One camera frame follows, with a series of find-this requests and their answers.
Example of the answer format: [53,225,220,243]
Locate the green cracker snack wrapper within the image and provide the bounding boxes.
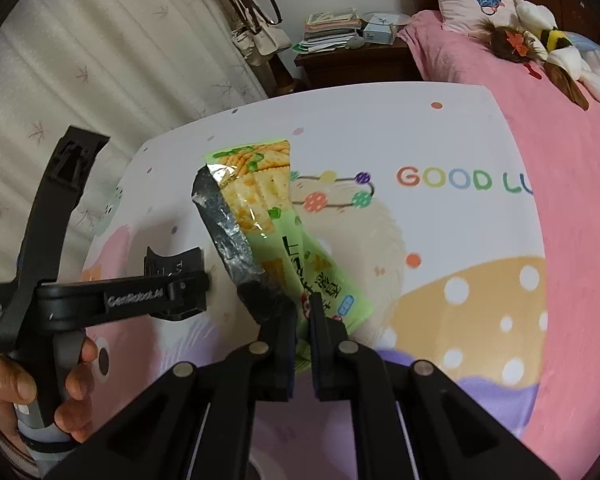
[193,140,372,372]

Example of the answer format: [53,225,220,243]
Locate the person's left hand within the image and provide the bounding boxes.
[0,338,97,452]

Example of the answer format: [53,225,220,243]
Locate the cream floral curtain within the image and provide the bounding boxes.
[0,0,265,282]

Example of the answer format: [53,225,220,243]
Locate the cartoon printed table cloth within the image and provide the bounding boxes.
[83,82,547,436]

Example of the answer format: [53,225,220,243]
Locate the hanging handbags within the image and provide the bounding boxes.
[227,0,291,67]

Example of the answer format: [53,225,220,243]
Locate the stack of books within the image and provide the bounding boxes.
[291,9,362,54]

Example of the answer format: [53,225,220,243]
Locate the dark wooden nightstand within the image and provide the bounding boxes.
[294,38,422,89]

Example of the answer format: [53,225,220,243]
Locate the light blue tissue box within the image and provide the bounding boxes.
[362,12,412,46]

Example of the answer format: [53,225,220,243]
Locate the pink bed sheet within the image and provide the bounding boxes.
[402,11,600,479]

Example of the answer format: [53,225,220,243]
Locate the plush toy pile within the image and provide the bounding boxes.
[471,0,600,110]

